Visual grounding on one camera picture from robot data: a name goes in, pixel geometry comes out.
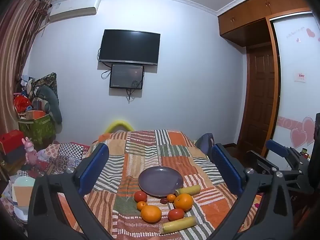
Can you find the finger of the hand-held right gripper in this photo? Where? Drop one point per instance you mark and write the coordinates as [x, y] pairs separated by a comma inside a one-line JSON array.
[[277, 147], [261, 161]]

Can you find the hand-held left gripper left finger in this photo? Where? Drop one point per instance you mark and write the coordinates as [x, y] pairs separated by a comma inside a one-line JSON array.
[[93, 167]]

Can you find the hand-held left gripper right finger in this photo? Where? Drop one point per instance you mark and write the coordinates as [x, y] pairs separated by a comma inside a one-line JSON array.
[[226, 170]]

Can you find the large orange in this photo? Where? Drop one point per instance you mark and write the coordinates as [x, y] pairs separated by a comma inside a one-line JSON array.
[[183, 202], [151, 214]]

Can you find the red tomato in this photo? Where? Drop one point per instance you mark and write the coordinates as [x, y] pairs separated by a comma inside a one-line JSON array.
[[176, 214], [140, 196]]

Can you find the purple plate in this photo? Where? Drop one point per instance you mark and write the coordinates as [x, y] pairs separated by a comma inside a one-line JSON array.
[[160, 181]]

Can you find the checkered cloth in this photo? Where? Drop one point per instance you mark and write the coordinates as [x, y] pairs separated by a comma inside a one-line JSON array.
[[71, 153]]

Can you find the blue chair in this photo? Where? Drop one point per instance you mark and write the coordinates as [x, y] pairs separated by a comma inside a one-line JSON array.
[[203, 142]]

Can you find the floral cloth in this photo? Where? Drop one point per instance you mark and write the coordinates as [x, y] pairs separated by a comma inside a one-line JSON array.
[[52, 160]]

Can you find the white wardrobe door with hearts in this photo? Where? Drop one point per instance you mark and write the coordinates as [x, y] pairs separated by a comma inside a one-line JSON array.
[[295, 105]]

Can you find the striped patchwork blanket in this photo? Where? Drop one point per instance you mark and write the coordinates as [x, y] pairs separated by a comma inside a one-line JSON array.
[[140, 150]]

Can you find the brown wooden door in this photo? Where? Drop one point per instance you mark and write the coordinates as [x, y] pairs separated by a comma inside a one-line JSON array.
[[258, 97]]

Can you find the small tangerine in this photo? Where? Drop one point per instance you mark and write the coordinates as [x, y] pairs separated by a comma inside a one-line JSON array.
[[141, 206], [171, 198]]

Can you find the pink plush toy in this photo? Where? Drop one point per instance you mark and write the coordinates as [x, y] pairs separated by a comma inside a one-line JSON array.
[[30, 151]]

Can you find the small dark red fruit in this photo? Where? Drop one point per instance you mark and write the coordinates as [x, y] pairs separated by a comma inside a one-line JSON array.
[[163, 201]]

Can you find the white paper note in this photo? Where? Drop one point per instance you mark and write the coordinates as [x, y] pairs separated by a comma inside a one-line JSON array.
[[300, 77]]

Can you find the orange box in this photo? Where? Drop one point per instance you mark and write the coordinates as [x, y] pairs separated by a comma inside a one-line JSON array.
[[37, 114]]

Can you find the grey plush toy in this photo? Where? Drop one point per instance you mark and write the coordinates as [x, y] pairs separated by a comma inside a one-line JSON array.
[[50, 100]]

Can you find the red box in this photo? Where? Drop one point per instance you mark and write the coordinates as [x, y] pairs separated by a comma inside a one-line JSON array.
[[11, 140]]

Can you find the red bag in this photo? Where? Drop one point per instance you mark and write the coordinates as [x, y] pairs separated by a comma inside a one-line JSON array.
[[22, 104]]

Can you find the dark patterned cushion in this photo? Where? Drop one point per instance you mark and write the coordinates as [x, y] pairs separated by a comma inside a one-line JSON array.
[[47, 80]]

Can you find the wooden overhead cabinet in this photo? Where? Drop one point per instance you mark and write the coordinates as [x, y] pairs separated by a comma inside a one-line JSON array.
[[252, 12]]

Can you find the striped brown curtain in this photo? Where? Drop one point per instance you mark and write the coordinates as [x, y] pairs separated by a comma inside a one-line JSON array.
[[17, 50]]

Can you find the white air conditioner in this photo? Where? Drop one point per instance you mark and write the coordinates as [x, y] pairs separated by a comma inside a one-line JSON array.
[[73, 8]]

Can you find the small black wall monitor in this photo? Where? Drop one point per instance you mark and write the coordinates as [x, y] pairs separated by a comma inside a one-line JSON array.
[[127, 76]]

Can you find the black wall television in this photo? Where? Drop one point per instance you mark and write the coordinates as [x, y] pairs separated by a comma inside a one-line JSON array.
[[129, 46]]

